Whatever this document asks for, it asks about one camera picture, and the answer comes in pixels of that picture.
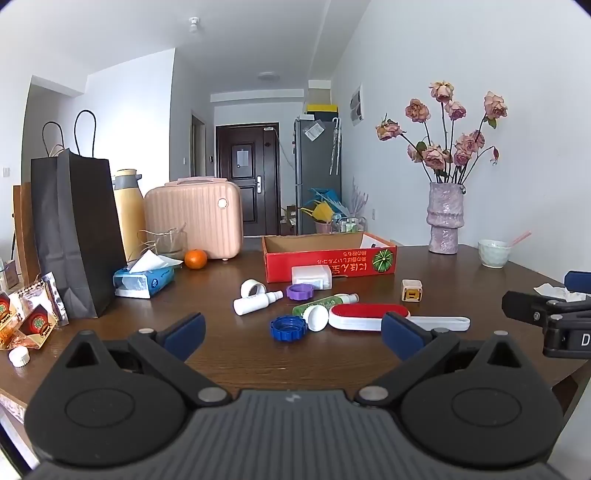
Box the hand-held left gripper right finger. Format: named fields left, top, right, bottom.
left=355, top=311, right=521, bottom=409

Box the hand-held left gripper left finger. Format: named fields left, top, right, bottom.
left=67, top=312, right=232, bottom=409

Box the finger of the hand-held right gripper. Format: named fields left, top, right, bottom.
left=502, top=290, right=573, bottom=325
left=564, top=271, right=591, bottom=295

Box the red and white lint brush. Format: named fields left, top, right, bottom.
left=329, top=303, right=471, bottom=332

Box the white spray bottle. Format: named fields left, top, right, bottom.
left=233, top=290, right=284, bottom=317

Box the red cardboard box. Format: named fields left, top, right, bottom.
left=261, top=232, right=398, bottom=284

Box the white round cap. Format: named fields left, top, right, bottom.
left=302, top=305, right=330, bottom=333

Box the green spray bottle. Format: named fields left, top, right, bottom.
left=292, top=294, right=360, bottom=319

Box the blue scalloped lid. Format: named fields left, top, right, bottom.
left=270, top=315, right=309, bottom=343

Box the crumpled white tissue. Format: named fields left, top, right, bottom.
left=533, top=282, right=573, bottom=304

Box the pale green bowl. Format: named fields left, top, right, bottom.
left=478, top=239, right=513, bottom=269

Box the blue tissue pack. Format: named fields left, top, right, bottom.
left=113, top=250, right=184, bottom=300

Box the clear glass cup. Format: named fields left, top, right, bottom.
left=147, top=228, right=188, bottom=260

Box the white rectangular plastic box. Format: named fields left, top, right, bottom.
left=291, top=265, right=334, bottom=290

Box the pink ribbed suitcase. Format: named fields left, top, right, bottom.
left=144, top=176, right=244, bottom=262

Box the purple textured vase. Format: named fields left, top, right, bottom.
left=428, top=182, right=464, bottom=254

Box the yellow thermos jug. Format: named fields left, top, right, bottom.
left=112, top=169, right=147, bottom=262

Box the silver foil packet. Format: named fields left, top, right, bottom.
left=41, top=272, right=70, bottom=326

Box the purple feather decoration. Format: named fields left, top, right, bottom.
left=349, top=178, right=370, bottom=219

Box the orange snack packet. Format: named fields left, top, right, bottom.
left=0, top=291, right=27, bottom=350
left=19, top=301, right=59, bottom=345

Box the yellow plastic item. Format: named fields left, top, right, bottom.
left=300, top=203, right=334, bottom=223

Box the dark brown door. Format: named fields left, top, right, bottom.
left=215, top=122, right=281, bottom=237

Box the black paper bag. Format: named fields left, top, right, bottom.
left=31, top=110, right=128, bottom=319

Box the blue plastic stool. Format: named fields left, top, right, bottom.
left=309, top=187, right=343, bottom=214

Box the bunch of dried pink roses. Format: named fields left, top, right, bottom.
left=376, top=82, right=509, bottom=185

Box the brown paper bag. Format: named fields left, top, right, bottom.
left=13, top=182, right=42, bottom=287

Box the grey refrigerator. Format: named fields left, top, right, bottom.
left=294, top=116, right=343, bottom=235

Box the folded white umbrella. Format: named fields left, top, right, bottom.
left=329, top=117, right=342, bottom=175

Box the white cable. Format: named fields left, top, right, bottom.
left=137, top=223, right=188, bottom=254

